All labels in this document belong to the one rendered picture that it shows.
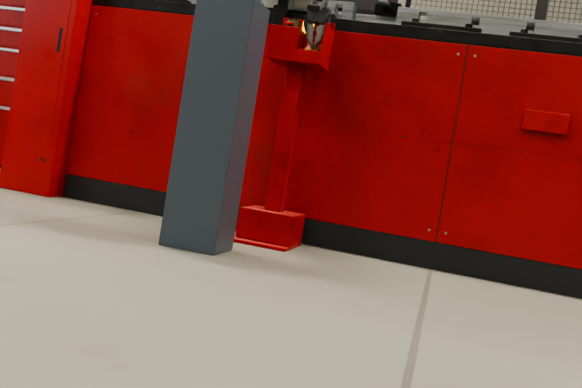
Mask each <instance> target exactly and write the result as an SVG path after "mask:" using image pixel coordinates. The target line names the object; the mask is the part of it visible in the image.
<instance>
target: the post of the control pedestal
mask: <svg viewBox="0 0 582 388"><path fill-rule="evenodd" d="M306 72H307V67H306V66H305V65H303V64H298V63H291V62H288V66H287V73H286V78H285V83H284V88H283V95H282V100H281V111H280V116H279V121H278V127H277V133H276V138H275V148H274V154H273V159H272V165H271V170H270V176H269V181H268V192H267V197H266V203H265V208H264V209H265V210H272V211H277V212H283V211H284V207H285V202H286V195H287V190H288V180H289V175H290V169H291V164H292V158H293V153H294V142H295V137H296V132H297V126H298V120H299V115H300V110H301V99H302V94H303V88H304V82H305V77H306Z"/></svg>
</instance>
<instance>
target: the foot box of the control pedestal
mask: <svg viewBox="0 0 582 388"><path fill-rule="evenodd" d="M264 208H265V207H263V206H258V205H253V206H245V207H241V208H240V210H239V216H238V221H237V227H236V237H234V243H242V244H247V245H251V246H256V247H260V248H265V249H273V250H278V251H282V252H286V251H288V250H291V249H294V248H296V247H298V246H301V238H302V233H303V228H304V222H305V216H306V215H305V214H301V213H297V212H292V211H287V210H284V211H283V212H277V211H272V210H265V209H264Z"/></svg>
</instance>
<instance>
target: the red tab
mask: <svg viewBox="0 0 582 388"><path fill-rule="evenodd" d="M569 120H570V115H568V114H561V113H549V112H541V111H534V110H527V109H525V112H524V118H523V123H522V128H521V129H523V130H529V131H536V132H543V133H555V134H561V135H567V131H568V126H569Z"/></svg>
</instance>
